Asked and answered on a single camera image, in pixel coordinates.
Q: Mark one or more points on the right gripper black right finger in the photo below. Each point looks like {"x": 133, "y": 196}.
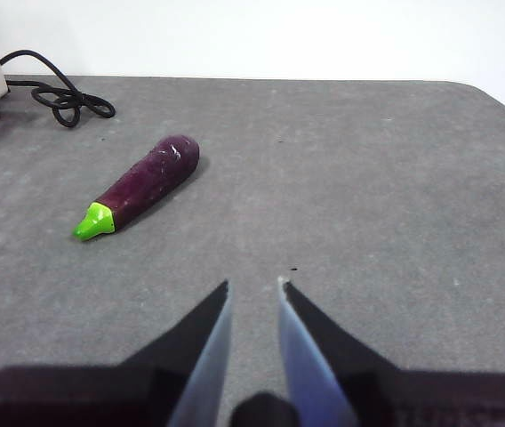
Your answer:
{"x": 319, "y": 342}

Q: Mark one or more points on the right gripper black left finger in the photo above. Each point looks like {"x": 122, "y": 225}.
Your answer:
{"x": 199, "y": 347}

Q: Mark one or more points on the purple toy eggplant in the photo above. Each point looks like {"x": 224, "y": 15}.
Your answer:
{"x": 150, "y": 182}

